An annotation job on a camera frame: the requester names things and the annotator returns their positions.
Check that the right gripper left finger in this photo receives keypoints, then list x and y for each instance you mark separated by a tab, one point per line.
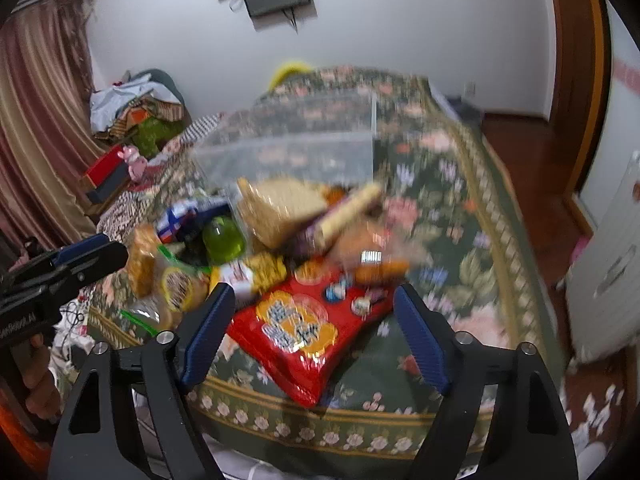
98	436

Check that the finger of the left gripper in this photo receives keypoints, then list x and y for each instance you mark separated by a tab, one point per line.
98	264
71	252

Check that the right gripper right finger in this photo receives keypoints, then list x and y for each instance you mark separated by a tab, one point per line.
528	437

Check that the blue white snack bag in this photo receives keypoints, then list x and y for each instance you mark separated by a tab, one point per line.
200	210

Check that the green jelly cup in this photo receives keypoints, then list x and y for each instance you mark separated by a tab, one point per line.
223	240

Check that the red snack bag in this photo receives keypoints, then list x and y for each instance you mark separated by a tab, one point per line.
300	329

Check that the bread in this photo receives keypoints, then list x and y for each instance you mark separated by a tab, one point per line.
374	254

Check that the long biscuit packet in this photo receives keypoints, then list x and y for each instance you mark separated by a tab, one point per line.
323	232

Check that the person's left hand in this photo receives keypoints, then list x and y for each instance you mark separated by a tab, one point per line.
44	399

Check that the red box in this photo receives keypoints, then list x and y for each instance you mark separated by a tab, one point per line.
108	175

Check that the striped red curtain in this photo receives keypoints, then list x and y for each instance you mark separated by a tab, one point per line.
46	139

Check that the pink plush toy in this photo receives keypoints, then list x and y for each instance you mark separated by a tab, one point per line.
136	163

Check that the white cabinet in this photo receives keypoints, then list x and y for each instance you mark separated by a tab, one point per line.
602	285

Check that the pile of clothes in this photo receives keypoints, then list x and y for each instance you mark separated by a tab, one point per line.
146	111

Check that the beige cracker bag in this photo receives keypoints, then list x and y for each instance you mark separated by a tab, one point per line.
275	209

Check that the floral green bedspread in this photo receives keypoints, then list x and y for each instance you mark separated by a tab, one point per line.
443	190

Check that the clear plastic storage box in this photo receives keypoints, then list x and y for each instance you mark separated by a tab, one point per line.
326	138

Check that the yellow curved tube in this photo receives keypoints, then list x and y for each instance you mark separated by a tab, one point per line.
287	70

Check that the brown wooden door frame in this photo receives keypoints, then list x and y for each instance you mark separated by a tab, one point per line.
581	83

